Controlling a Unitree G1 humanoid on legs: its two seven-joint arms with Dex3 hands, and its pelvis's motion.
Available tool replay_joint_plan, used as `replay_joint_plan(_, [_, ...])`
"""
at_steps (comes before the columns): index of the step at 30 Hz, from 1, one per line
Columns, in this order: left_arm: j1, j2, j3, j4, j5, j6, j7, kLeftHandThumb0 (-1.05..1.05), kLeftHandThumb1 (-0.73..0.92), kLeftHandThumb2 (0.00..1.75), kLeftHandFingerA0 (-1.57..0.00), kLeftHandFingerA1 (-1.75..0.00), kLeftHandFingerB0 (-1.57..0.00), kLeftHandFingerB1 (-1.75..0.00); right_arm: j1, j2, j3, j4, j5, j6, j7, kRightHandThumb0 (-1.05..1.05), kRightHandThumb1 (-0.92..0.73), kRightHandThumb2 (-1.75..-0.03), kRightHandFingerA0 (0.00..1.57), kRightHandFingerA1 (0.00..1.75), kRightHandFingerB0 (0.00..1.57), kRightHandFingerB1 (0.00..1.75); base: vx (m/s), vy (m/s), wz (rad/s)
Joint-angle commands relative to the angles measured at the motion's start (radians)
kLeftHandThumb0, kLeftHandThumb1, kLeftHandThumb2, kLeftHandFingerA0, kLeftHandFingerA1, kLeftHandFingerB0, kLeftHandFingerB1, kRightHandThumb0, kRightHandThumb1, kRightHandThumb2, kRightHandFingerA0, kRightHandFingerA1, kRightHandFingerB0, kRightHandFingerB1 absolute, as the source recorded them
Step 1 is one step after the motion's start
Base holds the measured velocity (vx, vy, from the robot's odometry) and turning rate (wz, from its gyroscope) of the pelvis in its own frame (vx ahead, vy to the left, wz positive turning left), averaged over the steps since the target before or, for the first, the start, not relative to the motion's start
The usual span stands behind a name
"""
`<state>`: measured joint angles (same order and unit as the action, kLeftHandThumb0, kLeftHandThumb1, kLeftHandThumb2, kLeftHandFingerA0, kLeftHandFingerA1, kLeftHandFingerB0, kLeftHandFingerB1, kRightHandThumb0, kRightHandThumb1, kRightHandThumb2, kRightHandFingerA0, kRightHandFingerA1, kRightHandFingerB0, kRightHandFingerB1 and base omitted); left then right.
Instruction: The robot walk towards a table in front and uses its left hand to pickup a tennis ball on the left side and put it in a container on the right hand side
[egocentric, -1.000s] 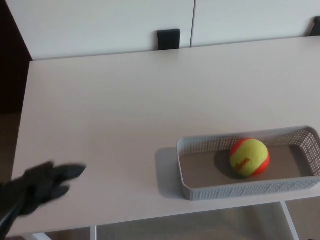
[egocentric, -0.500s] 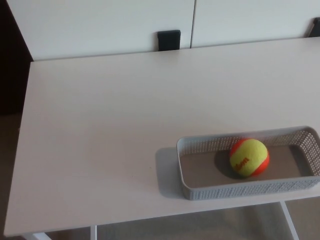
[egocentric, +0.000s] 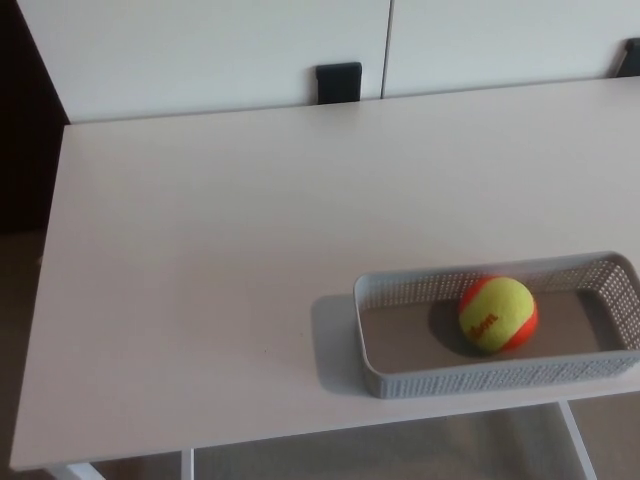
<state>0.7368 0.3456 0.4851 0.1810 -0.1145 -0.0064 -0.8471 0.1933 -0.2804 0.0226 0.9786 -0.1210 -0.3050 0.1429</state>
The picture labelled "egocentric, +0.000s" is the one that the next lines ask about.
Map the yellow orange tennis ball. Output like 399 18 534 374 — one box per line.
458 276 540 357

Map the grey perforated plastic basket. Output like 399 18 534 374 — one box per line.
352 250 640 401

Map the white divider panel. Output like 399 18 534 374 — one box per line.
381 0 640 100
14 0 394 126

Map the black panel bracket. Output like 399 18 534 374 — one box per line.
615 38 640 78
315 61 363 106

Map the white table leg frame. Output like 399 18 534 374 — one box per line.
47 399 599 480

